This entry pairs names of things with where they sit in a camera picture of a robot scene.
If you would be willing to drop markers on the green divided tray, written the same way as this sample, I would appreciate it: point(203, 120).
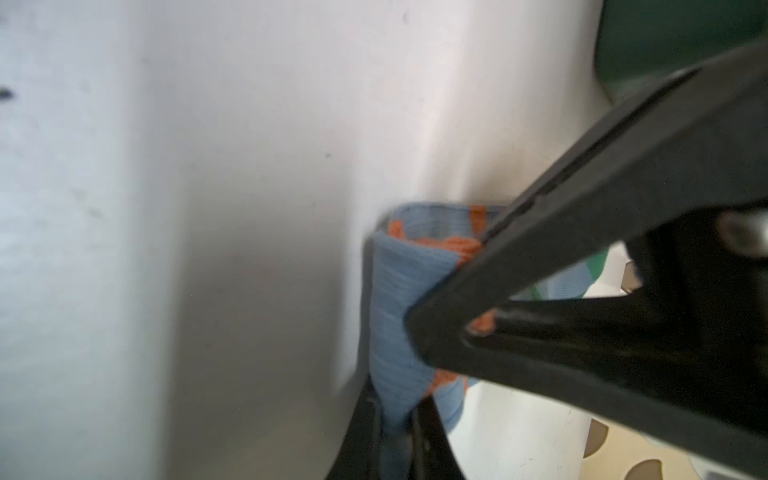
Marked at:
point(639, 42)

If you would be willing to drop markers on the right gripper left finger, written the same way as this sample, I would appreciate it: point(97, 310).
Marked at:
point(359, 455)

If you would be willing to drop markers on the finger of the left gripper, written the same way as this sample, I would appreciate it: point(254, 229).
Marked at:
point(630, 279)

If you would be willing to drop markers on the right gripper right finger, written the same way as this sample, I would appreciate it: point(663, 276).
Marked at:
point(432, 456)

